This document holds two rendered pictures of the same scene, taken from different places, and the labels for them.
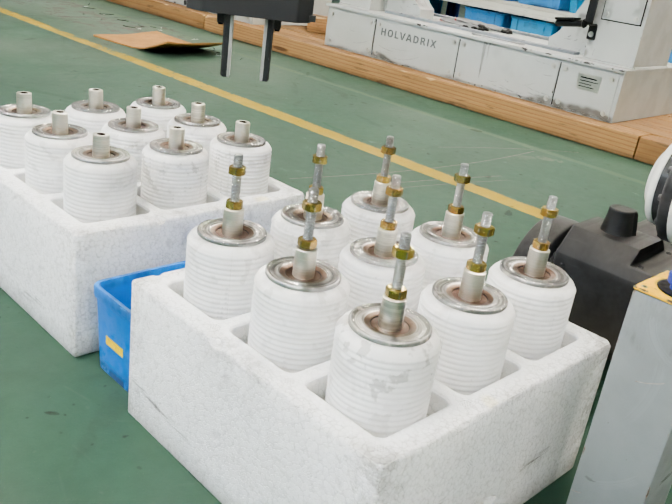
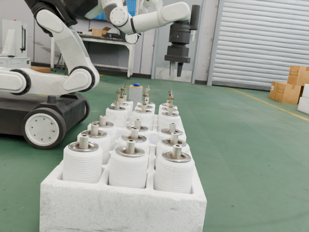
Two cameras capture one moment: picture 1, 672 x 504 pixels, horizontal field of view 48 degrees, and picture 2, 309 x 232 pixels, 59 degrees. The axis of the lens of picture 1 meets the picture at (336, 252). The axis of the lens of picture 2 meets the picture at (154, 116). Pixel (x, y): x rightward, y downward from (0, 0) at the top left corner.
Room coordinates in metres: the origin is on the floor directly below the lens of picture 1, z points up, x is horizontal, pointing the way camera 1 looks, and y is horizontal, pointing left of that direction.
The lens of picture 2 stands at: (1.63, 0.94, 0.49)
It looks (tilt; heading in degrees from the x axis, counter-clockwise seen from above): 12 degrees down; 227
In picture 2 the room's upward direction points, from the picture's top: 6 degrees clockwise
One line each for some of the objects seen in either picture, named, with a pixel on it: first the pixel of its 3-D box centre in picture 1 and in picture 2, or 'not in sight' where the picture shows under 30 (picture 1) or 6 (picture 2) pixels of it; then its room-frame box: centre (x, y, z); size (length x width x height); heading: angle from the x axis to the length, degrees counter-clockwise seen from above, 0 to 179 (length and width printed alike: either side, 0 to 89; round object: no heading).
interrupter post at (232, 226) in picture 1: (233, 221); (170, 111); (0.76, 0.11, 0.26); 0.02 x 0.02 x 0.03
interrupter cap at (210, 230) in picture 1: (232, 232); (169, 114); (0.76, 0.11, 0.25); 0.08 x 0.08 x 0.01
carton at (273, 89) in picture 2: not in sight; (281, 91); (-3.22, -1.09, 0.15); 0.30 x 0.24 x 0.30; 137
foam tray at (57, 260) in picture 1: (130, 223); (129, 188); (1.14, 0.34, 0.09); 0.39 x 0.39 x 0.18; 47
